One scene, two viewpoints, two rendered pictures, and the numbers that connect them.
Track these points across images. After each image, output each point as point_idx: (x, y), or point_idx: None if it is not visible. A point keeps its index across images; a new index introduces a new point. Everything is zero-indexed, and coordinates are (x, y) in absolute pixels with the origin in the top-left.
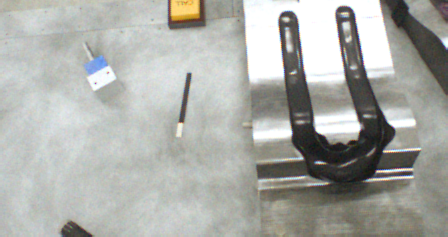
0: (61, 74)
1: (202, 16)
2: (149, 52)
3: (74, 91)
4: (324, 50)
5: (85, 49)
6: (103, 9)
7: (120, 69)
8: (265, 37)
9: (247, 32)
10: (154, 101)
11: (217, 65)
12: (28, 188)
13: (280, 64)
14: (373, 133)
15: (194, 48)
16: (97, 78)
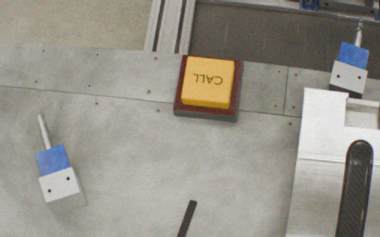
0: (4, 154)
1: (233, 107)
2: (134, 149)
3: (18, 186)
4: None
5: (40, 127)
6: (75, 58)
7: (85, 168)
8: (323, 178)
9: (299, 164)
10: (131, 234)
11: (241, 196)
12: None
13: (333, 225)
14: None
15: (209, 159)
16: (52, 184)
